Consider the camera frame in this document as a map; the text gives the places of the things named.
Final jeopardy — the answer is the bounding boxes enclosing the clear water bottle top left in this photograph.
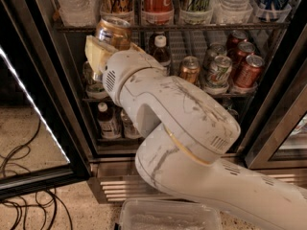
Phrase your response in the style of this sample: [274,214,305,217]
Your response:
[58,0,97,27]

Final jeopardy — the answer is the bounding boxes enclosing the orange gold soda can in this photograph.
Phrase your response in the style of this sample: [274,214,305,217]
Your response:
[95,15,131,51]

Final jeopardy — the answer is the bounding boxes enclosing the clear water bottle top right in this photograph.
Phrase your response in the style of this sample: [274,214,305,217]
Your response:
[221,0,251,24]

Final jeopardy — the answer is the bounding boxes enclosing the red can front right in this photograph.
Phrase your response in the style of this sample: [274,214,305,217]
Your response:
[233,55,264,88]

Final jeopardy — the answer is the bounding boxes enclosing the gold can shelf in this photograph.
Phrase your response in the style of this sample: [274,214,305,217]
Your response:
[178,56,201,84]
[100,0,133,23]

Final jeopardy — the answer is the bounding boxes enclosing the right fridge door frame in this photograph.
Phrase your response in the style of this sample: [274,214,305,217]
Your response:
[245,64,307,169]

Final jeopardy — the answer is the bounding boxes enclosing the red can middle right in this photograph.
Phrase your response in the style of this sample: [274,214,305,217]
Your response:
[230,41,255,67]

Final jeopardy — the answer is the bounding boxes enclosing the red can rear right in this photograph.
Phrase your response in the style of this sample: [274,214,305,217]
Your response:
[225,30,248,50]

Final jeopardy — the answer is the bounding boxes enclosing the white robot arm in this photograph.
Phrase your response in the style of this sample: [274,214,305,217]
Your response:
[85,35,307,230]

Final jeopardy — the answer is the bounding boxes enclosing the black cables on floor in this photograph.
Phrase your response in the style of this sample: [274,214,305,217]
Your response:
[0,118,74,230]

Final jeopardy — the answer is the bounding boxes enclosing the brown tea bottle white cap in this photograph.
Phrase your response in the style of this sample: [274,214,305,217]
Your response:
[149,32,171,76]

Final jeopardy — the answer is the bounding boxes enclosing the rear white diet can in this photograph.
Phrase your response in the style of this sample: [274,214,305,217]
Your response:
[202,43,226,69]

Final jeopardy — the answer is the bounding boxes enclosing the clear water bottle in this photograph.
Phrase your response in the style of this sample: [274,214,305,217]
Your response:
[221,0,251,24]
[58,0,97,27]

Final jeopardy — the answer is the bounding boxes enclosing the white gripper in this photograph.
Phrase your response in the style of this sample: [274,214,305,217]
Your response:
[84,35,163,105]

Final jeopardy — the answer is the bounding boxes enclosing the gold can middle shelf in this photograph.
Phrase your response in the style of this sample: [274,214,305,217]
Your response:
[178,56,201,84]

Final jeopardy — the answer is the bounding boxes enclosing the green striped can top shelf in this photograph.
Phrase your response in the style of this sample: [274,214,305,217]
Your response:
[179,0,211,25]

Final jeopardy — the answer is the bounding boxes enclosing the clear plastic bin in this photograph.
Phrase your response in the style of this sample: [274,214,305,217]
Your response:
[118,199,223,230]

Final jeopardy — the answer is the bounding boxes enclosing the white green diet can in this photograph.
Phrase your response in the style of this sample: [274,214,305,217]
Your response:
[204,55,232,95]

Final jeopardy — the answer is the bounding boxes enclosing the water bottle bottom shelf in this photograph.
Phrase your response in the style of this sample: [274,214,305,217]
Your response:
[121,109,141,139]

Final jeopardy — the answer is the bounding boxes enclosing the open fridge glass door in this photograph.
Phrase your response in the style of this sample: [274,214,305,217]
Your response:
[0,0,90,201]

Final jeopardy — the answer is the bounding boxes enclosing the stainless fridge bottom grille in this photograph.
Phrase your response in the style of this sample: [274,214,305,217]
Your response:
[87,166,307,205]

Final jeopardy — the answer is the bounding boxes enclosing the green white 7up can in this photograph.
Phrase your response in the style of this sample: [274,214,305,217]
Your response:
[83,61,107,100]

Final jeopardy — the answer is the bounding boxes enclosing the small tea bottle bottom shelf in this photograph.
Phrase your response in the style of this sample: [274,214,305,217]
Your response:
[97,102,121,139]

